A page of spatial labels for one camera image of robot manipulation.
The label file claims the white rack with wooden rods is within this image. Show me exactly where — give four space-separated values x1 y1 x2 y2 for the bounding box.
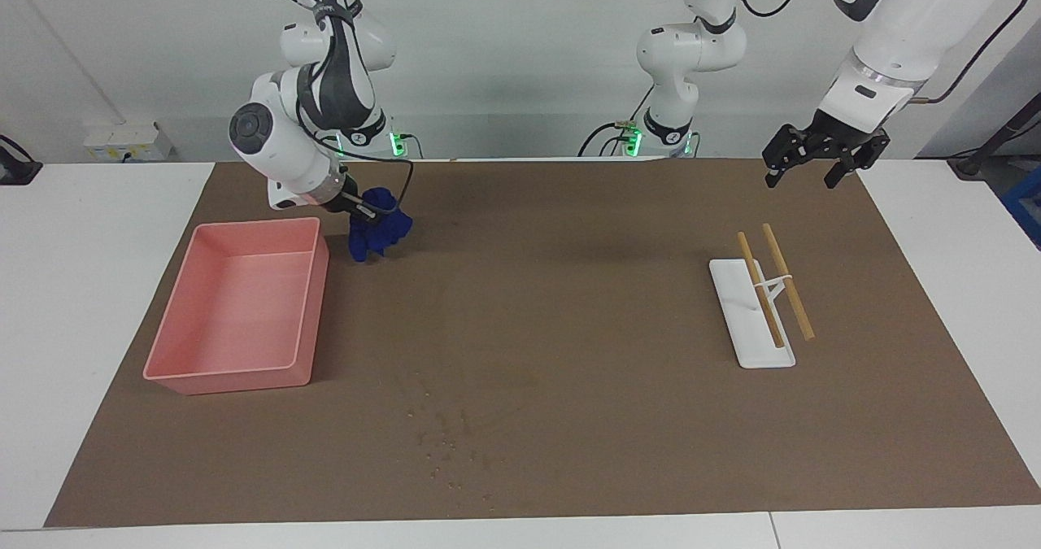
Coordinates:
708 223 817 369

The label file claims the black clamp base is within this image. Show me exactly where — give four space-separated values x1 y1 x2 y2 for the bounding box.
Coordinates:
0 134 43 185

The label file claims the pink plastic bin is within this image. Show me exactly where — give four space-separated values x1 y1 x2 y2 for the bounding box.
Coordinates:
142 217 330 395

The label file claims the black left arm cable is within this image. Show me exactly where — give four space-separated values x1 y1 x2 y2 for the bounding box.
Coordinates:
732 0 1032 104

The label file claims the black left base cable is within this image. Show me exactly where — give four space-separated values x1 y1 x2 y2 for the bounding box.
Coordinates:
577 85 653 158

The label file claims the white wall socket box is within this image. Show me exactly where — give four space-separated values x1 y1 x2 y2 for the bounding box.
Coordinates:
84 122 173 162

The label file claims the blue towel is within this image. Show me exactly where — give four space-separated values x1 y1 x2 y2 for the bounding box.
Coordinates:
348 188 413 264

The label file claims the blue crate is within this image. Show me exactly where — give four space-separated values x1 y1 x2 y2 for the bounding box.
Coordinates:
1002 167 1041 249

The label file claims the brown table mat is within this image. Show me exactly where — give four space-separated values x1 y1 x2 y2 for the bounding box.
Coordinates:
45 159 1041 528

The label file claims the black stand with pole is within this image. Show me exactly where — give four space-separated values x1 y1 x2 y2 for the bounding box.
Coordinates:
947 94 1041 180

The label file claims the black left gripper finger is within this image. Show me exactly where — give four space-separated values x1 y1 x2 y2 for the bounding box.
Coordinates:
824 130 891 190
762 124 821 189

